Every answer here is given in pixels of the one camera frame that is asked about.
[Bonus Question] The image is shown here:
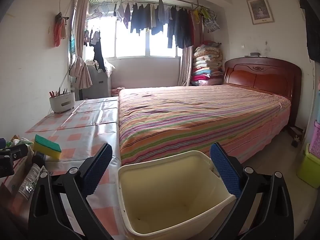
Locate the yellow green sponge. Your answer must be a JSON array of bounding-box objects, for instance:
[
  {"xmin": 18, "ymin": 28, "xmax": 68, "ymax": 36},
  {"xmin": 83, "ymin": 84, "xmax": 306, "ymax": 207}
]
[{"xmin": 33, "ymin": 134, "xmax": 62, "ymax": 160}]

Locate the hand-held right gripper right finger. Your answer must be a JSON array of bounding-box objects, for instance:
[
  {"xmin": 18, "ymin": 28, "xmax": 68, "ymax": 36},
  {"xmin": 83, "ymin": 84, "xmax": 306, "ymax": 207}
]
[{"xmin": 209, "ymin": 142, "xmax": 295, "ymax": 240}]

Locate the green wire rack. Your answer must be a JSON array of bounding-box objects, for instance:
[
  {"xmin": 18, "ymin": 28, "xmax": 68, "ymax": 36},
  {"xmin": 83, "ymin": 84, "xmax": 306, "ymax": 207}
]
[{"xmin": 88, "ymin": 0, "xmax": 110, "ymax": 20}]

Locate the green plastic storage box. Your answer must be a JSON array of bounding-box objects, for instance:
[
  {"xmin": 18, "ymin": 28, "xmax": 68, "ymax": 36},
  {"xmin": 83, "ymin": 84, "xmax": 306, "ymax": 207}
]
[{"xmin": 297, "ymin": 144, "xmax": 320, "ymax": 189}]

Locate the cream cloth on appliance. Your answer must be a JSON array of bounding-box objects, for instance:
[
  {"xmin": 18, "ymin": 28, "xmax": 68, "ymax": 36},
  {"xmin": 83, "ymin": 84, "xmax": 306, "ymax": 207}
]
[{"xmin": 85, "ymin": 59, "xmax": 116, "ymax": 78}]

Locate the bunch of red pens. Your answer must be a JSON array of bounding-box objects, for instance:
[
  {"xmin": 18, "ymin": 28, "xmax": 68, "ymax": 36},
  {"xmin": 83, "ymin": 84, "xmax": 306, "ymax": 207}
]
[{"xmin": 50, "ymin": 86, "xmax": 72, "ymax": 98}]

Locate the orange cloth on hook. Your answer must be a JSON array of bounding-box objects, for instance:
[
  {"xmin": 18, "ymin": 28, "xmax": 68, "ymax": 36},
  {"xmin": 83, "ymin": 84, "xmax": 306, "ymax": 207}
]
[{"xmin": 54, "ymin": 12, "xmax": 68, "ymax": 47}]

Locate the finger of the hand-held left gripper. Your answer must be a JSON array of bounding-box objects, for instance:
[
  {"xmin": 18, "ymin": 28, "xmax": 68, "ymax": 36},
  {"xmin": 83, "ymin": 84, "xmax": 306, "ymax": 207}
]
[{"xmin": 0, "ymin": 144, "xmax": 28, "ymax": 178}]

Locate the white floor appliance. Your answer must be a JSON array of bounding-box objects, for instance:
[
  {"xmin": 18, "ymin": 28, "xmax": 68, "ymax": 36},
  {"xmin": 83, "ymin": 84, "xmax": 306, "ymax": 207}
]
[{"xmin": 82, "ymin": 64, "xmax": 112, "ymax": 99}]

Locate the bed with striped sheet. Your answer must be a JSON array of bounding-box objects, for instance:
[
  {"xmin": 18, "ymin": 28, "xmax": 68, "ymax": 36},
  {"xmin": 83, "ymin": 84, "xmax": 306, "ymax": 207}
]
[{"xmin": 117, "ymin": 84, "xmax": 292, "ymax": 167}]

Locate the small floor toy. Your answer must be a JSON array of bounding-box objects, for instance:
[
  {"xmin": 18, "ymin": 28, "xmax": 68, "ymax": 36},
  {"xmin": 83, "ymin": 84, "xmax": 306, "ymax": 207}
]
[{"xmin": 287, "ymin": 127, "xmax": 304, "ymax": 148}]

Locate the window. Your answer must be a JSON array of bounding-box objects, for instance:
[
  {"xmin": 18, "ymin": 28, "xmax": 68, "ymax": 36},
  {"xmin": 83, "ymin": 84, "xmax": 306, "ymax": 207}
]
[{"xmin": 85, "ymin": 17, "xmax": 184, "ymax": 59}]

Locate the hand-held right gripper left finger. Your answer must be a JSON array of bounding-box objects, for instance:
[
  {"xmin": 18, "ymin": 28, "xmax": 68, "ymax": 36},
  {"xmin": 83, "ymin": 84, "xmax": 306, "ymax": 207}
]
[{"xmin": 28, "ymin": 143, "xmax": 118, "ymax": 240}]

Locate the plain striped curtain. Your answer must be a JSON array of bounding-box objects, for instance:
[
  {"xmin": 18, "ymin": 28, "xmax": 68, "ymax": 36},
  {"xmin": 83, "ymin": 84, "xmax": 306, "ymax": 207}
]
[{"xmin": 178, "ymin": 45, "xmax": 194, "ymax": 87}]

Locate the dark hanging jacket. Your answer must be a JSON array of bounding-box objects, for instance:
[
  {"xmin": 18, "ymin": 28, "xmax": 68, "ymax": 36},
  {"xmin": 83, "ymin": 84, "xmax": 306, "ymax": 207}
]
[{"xmin": 297, "ymin": 0, "xmax": 320, "ymax": 63}]

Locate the framed picture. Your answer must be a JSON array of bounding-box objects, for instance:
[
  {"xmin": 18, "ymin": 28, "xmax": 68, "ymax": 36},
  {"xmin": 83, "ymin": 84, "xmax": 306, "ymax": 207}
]
[{"xmin": 247, "ymin": 0, "xmax": 275, "ymax": 25}]

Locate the striped curtain with tie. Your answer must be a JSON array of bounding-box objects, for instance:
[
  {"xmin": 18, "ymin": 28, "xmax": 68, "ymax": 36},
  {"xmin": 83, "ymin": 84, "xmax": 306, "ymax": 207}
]
[{"xmin": 72, "ymin": 0, "xmax": 93, "ymax": 89}]

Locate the white utensil holder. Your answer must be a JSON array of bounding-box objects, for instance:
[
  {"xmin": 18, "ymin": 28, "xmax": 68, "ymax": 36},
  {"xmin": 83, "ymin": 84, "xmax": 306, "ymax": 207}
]
[{"xmin": 49, "ymin": 92, "xmax": 76, "ymax": 113}]

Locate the cream plastic bin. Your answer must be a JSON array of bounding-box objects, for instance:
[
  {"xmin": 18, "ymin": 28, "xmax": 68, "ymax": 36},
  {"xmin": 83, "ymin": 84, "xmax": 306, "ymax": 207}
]
[{"xmin": 117, "ymin": 150, "xmax": 237, "ymax": 240}]

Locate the row of hanging clothes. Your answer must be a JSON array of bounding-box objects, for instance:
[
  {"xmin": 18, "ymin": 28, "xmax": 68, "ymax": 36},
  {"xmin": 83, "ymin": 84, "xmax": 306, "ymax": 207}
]
[{"xmin": 114, "ymin": 0, "xmax": 220, "ymax": 49}]

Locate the wooden bed headboard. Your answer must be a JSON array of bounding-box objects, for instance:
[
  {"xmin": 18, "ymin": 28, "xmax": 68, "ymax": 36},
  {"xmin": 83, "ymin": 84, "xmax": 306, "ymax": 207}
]
[{"xmin": 223, "ymin": 57, "xmax": 302, "ymax": 128}]

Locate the stack of folded blankets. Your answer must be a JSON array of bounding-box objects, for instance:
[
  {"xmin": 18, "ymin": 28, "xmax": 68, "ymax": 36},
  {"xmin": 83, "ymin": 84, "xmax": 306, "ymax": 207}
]
[{"xmin": 190, "ymin": 41, "xmax": 223, "ymax": 87}]

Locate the black hanging vest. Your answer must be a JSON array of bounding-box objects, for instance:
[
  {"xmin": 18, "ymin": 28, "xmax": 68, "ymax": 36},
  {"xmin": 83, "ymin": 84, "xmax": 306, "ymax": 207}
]
[{"xmin": 93, "ymin": 37, "xmax": 106, "ymax": 73}]

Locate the green plastic bag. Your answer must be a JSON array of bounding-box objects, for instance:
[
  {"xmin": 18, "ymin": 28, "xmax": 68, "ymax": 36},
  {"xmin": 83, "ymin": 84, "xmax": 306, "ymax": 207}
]
[{"xmin": 5, "ymin": 137, "xmax": 34, "ymax": 148}]

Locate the white labelled bottle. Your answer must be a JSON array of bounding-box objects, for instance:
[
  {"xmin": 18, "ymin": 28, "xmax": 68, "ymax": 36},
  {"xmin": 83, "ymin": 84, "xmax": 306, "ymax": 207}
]
[{"xmin": 18, "ymin": 154, "xmax": 47, "ymax": 200}]

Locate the small laundry on pegs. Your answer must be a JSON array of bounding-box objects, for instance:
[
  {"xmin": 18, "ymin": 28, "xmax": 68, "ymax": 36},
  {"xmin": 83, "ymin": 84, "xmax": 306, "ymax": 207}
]
[{"xmin": 84, "ymin": 26, "xmax": 102, "ymax": 47}]

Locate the pink plastic basket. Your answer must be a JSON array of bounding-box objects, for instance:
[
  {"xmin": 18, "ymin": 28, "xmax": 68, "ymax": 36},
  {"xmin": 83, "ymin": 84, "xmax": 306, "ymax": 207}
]
[{"xmin": 309, "ymin": 120, "xmax": 320, "ymax": 159}]

